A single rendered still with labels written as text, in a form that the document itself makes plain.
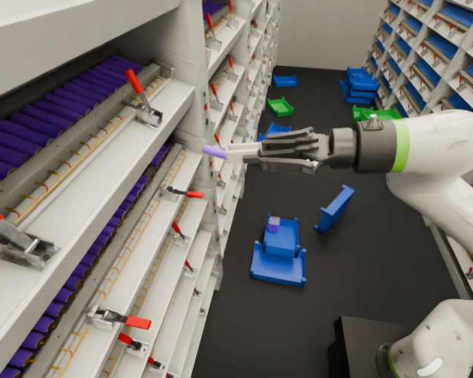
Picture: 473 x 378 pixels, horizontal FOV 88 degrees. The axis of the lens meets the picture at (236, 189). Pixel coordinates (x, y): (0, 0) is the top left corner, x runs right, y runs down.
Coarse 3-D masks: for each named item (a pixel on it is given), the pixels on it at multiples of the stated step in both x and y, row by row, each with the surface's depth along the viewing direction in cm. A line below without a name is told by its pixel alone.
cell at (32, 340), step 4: (32, 332) 34; (36, 332) 34; (28, 336) 33; (32, 336) 33; (36, 336) 33; (40, 336) 33; (24, 340) 33; (28, 340) 33; (32, 340) 33; (36, 340) 33; (24, 344) 33; (28, 344) 33; (32, 344) 33; (36, 344) 33; (32, 348) 33; (36, 348) 33
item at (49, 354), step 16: (176, 144) 65; (160, 176) 57; (144, 192) 53; (144, 208) 51; (128, 224) 47; (112, 256) 42; (128, 256) 45; (96, 272) 40; (96, 288) 39; (80, 304) 37; (64, 320) 35; (64, 336) 34; (80, 336) 35; (48, 352) 32; (32, 368) 31; (48, 368) 32; (64, 368) 33
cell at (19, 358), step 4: (20, 348) 32; (16, 352) 32; (20, 352) 32; (24, 352) 32; (28, 352) 32; (32, 352) 33; (16, 356) 31; (20, 356) 32; (24, 356) 32; (28, 356) 32; (12, 360) 31; (16, 360) 31; (20, 360) 31; (24, 360) 31; (12, 364) 31; (16, 364) 31; (20, 364) 31; (24, 364) 32
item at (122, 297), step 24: (168, 144) 67; (192, 144) 68; (192, 168) 65; (168, 216) 53; (144, 240) 48; (96, 264) 43; (120, 264) 44; (144, 264) 45; (120, 288) 42; (120, 312) 40; (48, 336) 35; (96, 336) 37; (72, 360) 34; (96, 360) 35
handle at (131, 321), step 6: (108, 312) 37; (108, 318) 37; (114, 318) 37; (120, 318) 37; (126, 318) 37; (132, 318) 36; (138, 318) 36; (126, 324) 36; (132, 324) 36; (138, 324) 36; (144, 324) 36; (150, 324) 36
